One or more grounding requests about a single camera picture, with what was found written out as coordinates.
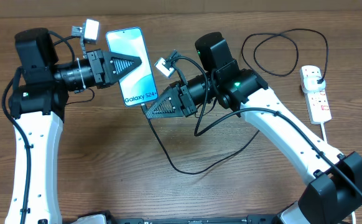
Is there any black USB-C charging cable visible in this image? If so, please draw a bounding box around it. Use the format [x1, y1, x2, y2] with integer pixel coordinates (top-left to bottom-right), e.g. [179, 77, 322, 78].
[141, 28, 329, 175]

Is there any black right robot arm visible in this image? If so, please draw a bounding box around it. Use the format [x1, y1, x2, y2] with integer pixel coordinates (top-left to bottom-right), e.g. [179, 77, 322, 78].
[142, 32, 362, 223]

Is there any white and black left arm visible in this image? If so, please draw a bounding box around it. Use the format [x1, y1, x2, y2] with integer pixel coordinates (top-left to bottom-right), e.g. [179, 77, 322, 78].
[2, 28, 142, 223]

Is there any white USB charger adapter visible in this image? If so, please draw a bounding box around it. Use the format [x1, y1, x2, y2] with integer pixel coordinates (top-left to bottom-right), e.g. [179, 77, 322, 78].
[302, 77, 326, 94]

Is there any white power strip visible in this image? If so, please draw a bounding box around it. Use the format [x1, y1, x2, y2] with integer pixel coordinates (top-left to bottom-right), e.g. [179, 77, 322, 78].
[299, 65, 332, 124]

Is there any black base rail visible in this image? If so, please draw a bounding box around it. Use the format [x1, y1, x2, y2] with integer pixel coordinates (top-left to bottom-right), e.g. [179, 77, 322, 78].
[63, 210, 282, 224]

